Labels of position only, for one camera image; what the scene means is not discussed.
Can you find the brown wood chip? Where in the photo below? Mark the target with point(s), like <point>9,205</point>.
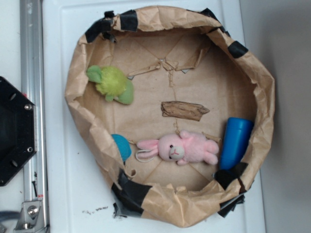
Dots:
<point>183,110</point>

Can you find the pink plush bunny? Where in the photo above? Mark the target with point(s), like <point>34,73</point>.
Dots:
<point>187,147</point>

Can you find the blue ball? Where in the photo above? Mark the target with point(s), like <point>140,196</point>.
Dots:
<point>123,146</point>

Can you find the green plush toy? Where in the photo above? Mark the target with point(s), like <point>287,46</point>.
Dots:
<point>112,83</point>

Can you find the brown paper bag bin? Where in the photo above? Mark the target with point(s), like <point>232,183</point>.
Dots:
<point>170,54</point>

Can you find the blue plastic cylinder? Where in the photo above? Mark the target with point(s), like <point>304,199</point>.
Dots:
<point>237,135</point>

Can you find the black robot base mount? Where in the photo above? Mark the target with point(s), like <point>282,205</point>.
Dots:
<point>17,131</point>

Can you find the aluminium extrusion rail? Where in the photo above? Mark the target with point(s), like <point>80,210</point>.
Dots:
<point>32,84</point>

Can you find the metal corner bracket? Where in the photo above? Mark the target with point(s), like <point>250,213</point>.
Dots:
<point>31,219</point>

